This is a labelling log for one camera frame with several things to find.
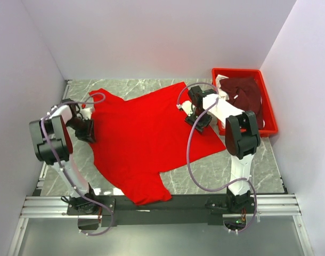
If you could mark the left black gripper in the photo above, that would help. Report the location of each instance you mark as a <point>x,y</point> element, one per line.
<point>86,132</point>

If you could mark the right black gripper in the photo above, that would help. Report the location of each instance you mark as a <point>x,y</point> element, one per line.
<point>201,122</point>

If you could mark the red t shirt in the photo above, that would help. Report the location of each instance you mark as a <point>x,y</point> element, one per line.
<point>138,139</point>

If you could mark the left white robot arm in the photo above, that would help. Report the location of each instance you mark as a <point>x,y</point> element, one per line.
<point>52,145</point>

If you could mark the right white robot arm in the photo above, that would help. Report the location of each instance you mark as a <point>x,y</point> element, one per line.
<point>242,138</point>

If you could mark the white pink t shirt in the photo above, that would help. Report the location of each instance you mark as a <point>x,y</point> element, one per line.
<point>222,94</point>

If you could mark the dark maroon t shirt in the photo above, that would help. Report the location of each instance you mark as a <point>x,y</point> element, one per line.
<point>245,94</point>

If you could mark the red plastic bin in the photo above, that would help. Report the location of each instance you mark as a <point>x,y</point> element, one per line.
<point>270,124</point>

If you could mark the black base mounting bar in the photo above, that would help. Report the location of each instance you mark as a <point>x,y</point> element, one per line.
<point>212,209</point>

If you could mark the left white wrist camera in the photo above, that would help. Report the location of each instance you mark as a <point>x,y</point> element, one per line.
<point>86,113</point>

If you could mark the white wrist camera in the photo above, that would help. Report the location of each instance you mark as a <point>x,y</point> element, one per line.
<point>187,107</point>
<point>86,113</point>

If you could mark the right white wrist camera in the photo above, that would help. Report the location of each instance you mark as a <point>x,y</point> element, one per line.
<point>187,107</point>

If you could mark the aluminium frame rail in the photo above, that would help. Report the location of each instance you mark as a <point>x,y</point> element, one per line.
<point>53,207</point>

